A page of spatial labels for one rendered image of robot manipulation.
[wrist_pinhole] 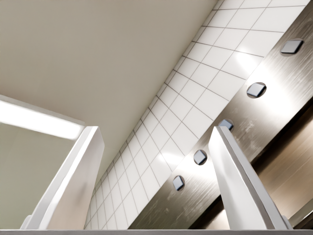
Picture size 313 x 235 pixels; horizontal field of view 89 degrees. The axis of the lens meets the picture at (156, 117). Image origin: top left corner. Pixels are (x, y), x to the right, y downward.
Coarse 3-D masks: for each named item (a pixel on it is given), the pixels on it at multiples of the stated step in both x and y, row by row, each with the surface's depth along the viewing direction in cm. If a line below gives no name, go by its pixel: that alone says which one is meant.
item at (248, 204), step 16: (224, 128) 10; (224, 144) 9; (224, 160) 9; (240, 160) 8; (224, 176) 9; (240, 176) 7; (256, 176) 7; (224, 192) 9; (240, 192) 7; (256, 192) 6; (240, 208) 7; (256, 208) 6; (272, 208) 6; (240, 224) 7; (256, 224) 6; (272, 224) 6; (288, 224) 6
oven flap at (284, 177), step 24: (312, 120) 45; (288, 144) 47; (312, 144) 42; (264, 168) 50; (288, 168) 44; (312, 168) 40; (288, 192) 41; (312, 192) 38; (216, 216) 56; (288, 216) 39; (312, 216) 35
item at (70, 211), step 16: (96, 128) 10; (80, 144) 9; (96, 144) 10; (80, 160) 8; (96, 160) 10; (64, 176) 7; (80, 176) 8; (96, 176) 10; (48, 192) 6; (64, 192) 6; (80, 192) 8; (48, 208) 6; (64, 208) 6; (80, 208) 8; (32, 224) 6; (48, 224) 6; (64, 224) 6; (80, 224) 8
